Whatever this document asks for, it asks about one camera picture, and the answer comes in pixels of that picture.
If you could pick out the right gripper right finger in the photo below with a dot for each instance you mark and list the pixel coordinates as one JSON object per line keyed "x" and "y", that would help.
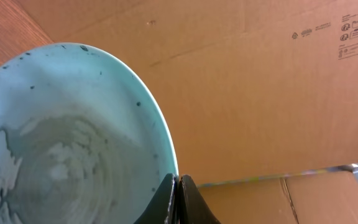
{"x": 192, "y": 208}

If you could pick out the brown cardboard box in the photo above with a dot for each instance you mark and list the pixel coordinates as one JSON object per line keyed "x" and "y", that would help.
{"x": 260, "y": 97}

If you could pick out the light blue plate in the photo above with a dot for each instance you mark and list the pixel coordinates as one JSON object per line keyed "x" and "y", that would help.
{"x": 82, "y": 139}

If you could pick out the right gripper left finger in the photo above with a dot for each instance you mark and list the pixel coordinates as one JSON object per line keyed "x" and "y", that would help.
{"x": 161, "y": 209}

